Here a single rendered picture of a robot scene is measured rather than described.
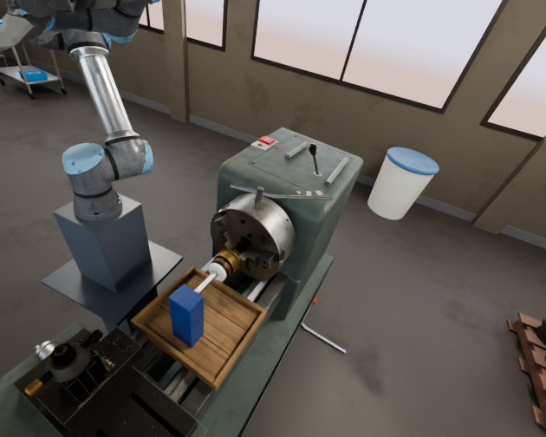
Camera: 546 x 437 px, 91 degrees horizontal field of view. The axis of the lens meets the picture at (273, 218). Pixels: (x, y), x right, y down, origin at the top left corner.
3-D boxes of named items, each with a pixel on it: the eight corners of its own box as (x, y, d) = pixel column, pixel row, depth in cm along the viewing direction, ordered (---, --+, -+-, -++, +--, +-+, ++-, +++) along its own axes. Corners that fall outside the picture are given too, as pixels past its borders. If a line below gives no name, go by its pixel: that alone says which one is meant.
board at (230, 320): (193, 270, 113) (193, 264, 110) (265, 316, 103) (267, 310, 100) (132, 326, 91) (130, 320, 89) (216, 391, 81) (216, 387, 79)
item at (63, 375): (76, 337, 62) (72, 331, 61) (99, 357, 60) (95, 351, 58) (37, 368, 57) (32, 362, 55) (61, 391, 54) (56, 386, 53)
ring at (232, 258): (224, 239, 94) (207, 255, 87) (247, 251, 91) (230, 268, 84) (224, 257, 100) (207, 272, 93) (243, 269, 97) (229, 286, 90)
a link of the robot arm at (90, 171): (66, 181, 91) (52, 144, 83) (108, 172, 100) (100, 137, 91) (78, 199, 86) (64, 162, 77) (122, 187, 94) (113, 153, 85)
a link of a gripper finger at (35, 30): (24, 48, 47) (54, 8, 47) (29, 51, 46) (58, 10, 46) (-10, 24, 42) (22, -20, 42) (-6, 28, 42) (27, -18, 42)
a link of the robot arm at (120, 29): (74, 9, 61) (77, -30, 52) (126, 14, 68) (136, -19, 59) (89, 44, 62) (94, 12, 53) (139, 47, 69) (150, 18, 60)
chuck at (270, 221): (221, 241, 120) (227, 183, 99) (281, 277, 112) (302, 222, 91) (207, 252, 113) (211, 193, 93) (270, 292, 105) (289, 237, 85)
